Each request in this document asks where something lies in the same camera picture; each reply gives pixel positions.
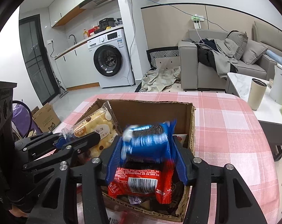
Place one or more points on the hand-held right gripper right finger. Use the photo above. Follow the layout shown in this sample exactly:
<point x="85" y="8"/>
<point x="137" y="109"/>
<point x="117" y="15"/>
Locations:
<point x="179" y="158"/>

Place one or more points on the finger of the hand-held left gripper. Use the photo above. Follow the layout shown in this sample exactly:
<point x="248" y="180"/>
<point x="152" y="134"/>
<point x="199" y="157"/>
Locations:
<point x="61" y="141"/>
<point x="84" y="141"/>

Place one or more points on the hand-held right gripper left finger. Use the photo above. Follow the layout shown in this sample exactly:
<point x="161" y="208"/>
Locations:
<point x="115" y="156"/>

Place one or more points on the yellow puffed snack packet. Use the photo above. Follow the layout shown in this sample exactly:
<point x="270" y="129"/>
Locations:
<point x="96" y="126"/>

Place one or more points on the red snack packet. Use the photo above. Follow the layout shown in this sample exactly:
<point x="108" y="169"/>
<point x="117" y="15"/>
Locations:
<point x="136" y="175"/>

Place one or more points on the blue cookie packet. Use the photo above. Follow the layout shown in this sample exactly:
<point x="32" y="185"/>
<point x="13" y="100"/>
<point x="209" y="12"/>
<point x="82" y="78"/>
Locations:
<point x="145" y="140"/>

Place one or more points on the brown cardboard box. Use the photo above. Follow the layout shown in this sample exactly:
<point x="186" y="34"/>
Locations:
<point x="155" y="114"/>

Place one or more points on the person's left hand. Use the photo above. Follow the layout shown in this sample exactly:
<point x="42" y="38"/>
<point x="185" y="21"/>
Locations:
<point x="18" y="214"/>

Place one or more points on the purple plastic bag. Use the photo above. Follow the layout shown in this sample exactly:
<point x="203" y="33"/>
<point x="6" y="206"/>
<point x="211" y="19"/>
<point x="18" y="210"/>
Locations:
<point x="20" y="119"/>

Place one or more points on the white orange snack packet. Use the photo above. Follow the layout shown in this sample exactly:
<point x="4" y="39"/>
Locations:
<point x="180" y="138"/>

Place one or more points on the small printed cardboard box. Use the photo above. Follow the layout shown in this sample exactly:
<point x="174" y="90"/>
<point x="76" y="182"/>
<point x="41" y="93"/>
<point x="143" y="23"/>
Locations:
<point x="47" y="119"/>

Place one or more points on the small purple snack packet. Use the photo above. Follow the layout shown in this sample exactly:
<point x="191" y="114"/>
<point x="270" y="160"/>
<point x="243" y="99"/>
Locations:
<point x="134" y="199"/>

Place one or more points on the pink checked tablecloth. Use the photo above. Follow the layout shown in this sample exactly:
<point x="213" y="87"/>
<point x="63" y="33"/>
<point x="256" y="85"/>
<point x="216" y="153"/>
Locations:
<point x="225" y="133"/>

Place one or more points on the upright floor mop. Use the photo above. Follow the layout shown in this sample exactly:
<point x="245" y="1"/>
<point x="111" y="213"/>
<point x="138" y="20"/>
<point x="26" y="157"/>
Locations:
<point x="61" y="88"/>

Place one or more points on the black glass door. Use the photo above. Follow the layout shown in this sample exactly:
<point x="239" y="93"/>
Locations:
<point x="35" y="60"/>

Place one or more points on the kitchen counter with cabinets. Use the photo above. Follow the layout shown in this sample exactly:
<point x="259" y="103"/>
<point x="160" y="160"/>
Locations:
<point x="75" y="67"/>

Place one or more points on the beige crumpled cloth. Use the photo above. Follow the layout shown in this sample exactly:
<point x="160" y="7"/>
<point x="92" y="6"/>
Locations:
<point x="157" y="79"/>

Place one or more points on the white washing machine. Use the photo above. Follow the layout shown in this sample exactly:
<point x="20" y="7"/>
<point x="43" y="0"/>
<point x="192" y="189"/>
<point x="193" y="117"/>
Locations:
<point x="112" y="58"/>

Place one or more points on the grey sofa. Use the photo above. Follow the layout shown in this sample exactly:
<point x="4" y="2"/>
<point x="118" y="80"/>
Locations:
<point x="188" y="67"/>

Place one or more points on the marble top coffee table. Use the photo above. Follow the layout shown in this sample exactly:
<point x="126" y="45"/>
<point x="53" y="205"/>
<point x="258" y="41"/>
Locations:
<point x="241" y="86"/>

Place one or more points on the beige tumbler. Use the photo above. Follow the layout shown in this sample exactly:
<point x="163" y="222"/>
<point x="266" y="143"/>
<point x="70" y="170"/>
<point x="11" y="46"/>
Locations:
<point x="256" y="95"/>

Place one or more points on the curved metal faucet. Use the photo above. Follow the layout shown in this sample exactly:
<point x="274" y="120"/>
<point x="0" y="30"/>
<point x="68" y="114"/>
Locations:
<point x="72" y="37"/>

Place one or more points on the yellow bottle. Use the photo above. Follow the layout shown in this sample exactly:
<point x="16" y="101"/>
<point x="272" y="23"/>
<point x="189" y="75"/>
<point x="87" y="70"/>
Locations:
<point x="85" y="34"/>

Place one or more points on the grey jacket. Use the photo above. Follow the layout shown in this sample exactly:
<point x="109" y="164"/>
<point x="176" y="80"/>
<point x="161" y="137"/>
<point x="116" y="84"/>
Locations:
<point x="222" y="58"/>

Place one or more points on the red box on counter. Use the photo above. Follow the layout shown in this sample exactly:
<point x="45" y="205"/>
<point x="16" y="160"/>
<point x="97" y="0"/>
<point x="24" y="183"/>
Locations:
<point x="93" y="31"/>

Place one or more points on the black rice cooker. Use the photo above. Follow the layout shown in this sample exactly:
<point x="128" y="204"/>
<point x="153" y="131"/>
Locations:
<point x="107" y="23"/>

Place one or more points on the white electric kettle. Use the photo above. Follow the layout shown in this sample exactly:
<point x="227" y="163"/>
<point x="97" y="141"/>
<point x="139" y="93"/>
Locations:
<point x="280" y="84"/>

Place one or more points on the light grey cushion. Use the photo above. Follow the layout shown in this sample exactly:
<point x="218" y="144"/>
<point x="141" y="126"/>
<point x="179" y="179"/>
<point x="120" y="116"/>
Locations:
<point x="254" y="51"/>

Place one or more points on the dark grey cushion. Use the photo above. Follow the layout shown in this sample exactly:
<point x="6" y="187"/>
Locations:
<point x="239" y="42"/>

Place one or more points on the white power strip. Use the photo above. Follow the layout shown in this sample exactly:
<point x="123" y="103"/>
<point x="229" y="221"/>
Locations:
<point x="197" y="21"/>

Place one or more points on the light blue pillow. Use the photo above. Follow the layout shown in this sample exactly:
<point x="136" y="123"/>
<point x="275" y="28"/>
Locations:
<point x="277" y="58"/>

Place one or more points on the white wall cabinets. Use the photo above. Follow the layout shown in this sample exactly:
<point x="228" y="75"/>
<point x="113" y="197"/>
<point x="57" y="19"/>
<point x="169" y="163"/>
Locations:
<point x="66" y="7"/>

